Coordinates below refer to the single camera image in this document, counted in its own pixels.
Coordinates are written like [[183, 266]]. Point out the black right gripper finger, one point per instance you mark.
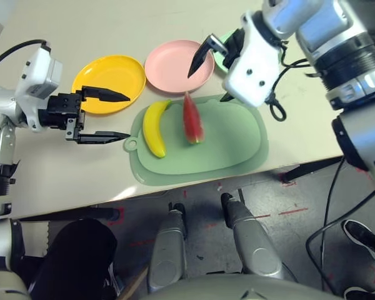
[[226, 97], [201, 56]]

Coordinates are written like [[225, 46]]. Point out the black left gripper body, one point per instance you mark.
[[64, 111]]

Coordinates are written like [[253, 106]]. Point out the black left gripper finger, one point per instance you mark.
[[104, 94], [100, 138]]

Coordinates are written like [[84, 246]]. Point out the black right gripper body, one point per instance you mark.
[[236, 47]]

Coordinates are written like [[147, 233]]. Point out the red toy watermelon slice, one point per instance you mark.
[[193, 122]]

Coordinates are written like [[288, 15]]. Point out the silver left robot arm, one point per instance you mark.
[[0, 131]]

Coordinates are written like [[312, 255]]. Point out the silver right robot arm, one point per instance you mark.
[[347, 47]]

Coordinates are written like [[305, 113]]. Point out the yellow plastic plate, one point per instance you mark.
[[109, 84]]

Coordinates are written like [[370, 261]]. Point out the pink plastic plate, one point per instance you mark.
[[172, 68]]

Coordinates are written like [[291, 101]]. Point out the green cutting board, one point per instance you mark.
[[225, 147]]

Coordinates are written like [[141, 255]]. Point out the yellow toy banana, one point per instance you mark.
[[153, 131]]

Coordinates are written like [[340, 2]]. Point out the white serrated strip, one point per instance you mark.
[[48, 237]]

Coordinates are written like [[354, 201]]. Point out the black table leg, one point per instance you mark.
[[312, 170]]

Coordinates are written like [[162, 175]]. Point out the wooden stick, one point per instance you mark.
[[136, 279]]

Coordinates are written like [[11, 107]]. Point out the silver right robot leg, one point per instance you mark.
[[253, 247]]

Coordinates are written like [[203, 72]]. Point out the beige robot torso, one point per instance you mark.
[[231, 289]]

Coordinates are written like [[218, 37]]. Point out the black sneaker with white sole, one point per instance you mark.
[[368, 294], [365, 240]]

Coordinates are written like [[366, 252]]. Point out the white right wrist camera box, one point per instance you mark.
[[253, 62]]

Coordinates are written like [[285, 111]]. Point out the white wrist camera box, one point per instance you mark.
[[253, 62], [37, 75]]

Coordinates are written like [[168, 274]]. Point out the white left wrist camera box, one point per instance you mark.
[[37, 75]]

